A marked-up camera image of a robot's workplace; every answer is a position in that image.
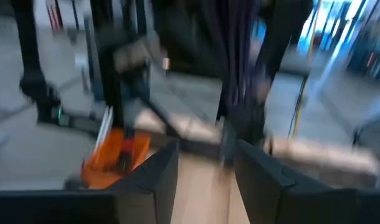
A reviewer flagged thin yellow wire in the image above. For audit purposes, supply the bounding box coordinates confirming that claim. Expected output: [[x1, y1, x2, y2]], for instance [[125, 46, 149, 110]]
[[288, 0, 320, 139]]

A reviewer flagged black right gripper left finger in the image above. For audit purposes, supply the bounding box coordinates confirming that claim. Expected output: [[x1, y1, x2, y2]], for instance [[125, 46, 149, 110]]
[[0, 139, 181, 224]]

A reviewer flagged black cable with red tie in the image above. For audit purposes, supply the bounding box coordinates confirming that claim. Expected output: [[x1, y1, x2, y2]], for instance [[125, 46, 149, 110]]
[[116, 136, 138, 175]]

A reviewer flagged orange plastic bin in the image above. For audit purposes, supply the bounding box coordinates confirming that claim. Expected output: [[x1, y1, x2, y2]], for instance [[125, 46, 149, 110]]
[[80, 126, 152, 190]]

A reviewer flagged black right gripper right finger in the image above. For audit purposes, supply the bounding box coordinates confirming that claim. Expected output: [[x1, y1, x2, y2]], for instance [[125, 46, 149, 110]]
[[234, 139, 380, 224]]

